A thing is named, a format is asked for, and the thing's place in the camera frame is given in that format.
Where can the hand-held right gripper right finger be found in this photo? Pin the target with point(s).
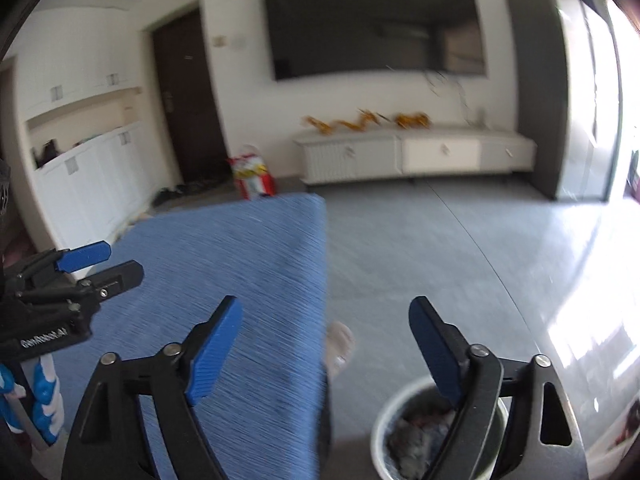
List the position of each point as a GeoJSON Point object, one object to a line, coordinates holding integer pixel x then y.
{"type": "Point", "coordinates": [435, 350]}

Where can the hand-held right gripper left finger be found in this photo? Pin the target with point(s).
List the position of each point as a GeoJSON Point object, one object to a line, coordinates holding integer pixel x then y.
{"type": "Point", "coordinates": [215, 350]}

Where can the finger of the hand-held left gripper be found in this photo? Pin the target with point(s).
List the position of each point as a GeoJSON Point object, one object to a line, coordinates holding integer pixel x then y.
{"type": "Point", "coordinates": [117, 277]}
{"type": "Point", "coordinates": [82, 256]}

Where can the white trash bin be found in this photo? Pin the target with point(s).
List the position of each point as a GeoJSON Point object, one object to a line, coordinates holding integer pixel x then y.
{"type": "Point", "coordinates": [385, 425]}

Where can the person's left hand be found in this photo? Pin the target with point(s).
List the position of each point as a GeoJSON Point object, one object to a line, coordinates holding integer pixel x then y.
{"type": "Point", "coordinates": [45, 400]}

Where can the beige slipper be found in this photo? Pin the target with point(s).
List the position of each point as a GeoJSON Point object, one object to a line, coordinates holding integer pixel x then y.
{"type": "Point", "coordinates": [340, 342]}

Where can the dark shoes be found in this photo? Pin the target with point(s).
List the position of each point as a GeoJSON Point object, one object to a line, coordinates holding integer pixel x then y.
{"type": "Point", "coordinates": [172, 195]}

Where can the blue fuzzy blanket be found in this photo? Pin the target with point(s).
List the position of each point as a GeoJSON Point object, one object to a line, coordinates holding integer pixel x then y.
{"type": "Point", "coordinates": [225, 250]}

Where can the dark item on cabinet shelf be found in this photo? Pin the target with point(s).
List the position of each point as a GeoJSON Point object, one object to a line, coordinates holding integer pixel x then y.
{"type": "Point", "coordinates": [47, 155]}

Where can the red and yellow shopping bag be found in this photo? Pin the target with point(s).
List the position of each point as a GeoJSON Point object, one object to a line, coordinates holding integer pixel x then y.
{"type": "Point", "coordinates": [252, 175]}

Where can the dark brown door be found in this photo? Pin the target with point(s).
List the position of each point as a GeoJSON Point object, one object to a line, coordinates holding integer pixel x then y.
{"type": "Point", "coordinates": [187, 100]}

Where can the white television cabinet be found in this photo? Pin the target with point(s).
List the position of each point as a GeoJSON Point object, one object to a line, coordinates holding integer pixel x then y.
{"type": "Point", "coordinates": [415, 155]}

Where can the golden tiger figurine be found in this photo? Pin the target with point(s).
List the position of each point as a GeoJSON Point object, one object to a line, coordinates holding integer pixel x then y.
{"type": "Point", "coordinates": [412, 120]}

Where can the golden dragon figurine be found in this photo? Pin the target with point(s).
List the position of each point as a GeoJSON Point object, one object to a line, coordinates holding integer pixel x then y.
{"type": "Point", "coordinates": [350, 122]}

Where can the grey refrigerator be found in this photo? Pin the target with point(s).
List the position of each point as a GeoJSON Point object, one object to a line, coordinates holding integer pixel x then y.
{"type": "Point", "coordinates": [535, 90]}

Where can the white wall cabinet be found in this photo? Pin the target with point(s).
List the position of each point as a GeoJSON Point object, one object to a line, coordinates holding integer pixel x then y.
{"type": "Point", "coordinates": [90, 180]}

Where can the beige wall switch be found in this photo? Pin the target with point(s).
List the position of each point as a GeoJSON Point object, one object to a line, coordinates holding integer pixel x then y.
{"type": "Point", "coordinates": [218, 40]}

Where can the black wall television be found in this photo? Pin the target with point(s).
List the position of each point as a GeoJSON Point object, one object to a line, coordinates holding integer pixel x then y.
{"type": "Point", "coordinates": [370, 20]}

